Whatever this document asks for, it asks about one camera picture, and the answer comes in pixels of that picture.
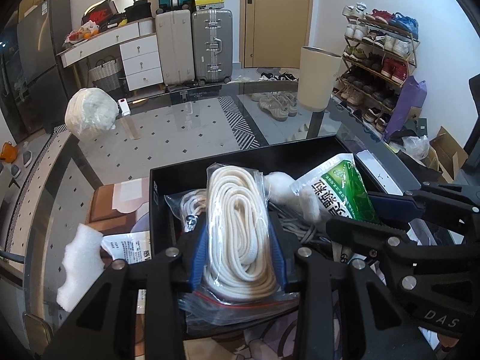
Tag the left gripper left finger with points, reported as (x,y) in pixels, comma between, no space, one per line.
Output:
(194,254)

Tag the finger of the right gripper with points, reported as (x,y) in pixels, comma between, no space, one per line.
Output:
(351,232)
(396,207)

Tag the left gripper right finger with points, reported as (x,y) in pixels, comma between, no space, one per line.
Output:
(283,246)

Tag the green white medicine packet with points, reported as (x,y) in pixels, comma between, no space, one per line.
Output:
(340,189)

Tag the black cardboard box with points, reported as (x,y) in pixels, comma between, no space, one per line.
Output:
(227,194)

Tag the white plastic label bag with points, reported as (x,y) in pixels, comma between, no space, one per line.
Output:
(132,247)

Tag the cardboard box on floor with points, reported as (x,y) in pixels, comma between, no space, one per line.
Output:
(450,153)

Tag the anime print table mat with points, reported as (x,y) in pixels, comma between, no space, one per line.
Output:
(221,329)

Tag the white foam piece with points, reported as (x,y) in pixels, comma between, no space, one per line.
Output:
(82,264)

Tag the purple paper bag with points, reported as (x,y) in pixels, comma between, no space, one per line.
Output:
(412,96)

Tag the shoe rack with shoes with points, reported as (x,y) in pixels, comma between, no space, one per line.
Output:
(379,56)

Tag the beige cylindrical bin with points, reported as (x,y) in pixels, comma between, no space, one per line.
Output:
(318,71)

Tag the white wrapped bundle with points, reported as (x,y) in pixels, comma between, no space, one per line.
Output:
(90,113)

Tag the white woven basket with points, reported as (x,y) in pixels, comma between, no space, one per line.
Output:
(106,74)

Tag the white drawer desk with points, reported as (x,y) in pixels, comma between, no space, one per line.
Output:
(134,44)

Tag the orange pumpkin toy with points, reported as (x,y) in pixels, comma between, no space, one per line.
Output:
(9,153)

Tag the silver aluminium suitcase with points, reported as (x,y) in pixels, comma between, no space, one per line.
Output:
(212,32)

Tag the beige suitcase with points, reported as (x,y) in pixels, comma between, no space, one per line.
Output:
(174,37)

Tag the black refrigerator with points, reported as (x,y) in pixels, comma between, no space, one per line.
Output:
(35,86)

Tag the wooden door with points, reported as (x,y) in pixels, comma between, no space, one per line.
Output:
(273,32)

